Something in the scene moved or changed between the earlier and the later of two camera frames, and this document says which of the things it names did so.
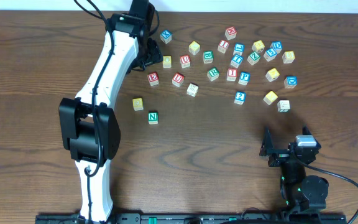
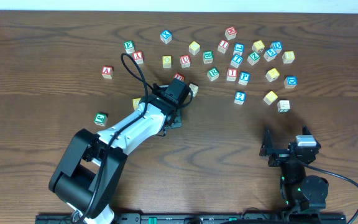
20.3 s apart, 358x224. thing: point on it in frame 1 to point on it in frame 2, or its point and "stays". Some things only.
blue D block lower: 290,81 stays
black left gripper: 153,54 to 176,121
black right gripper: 282,156 stays
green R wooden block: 213,73 stays
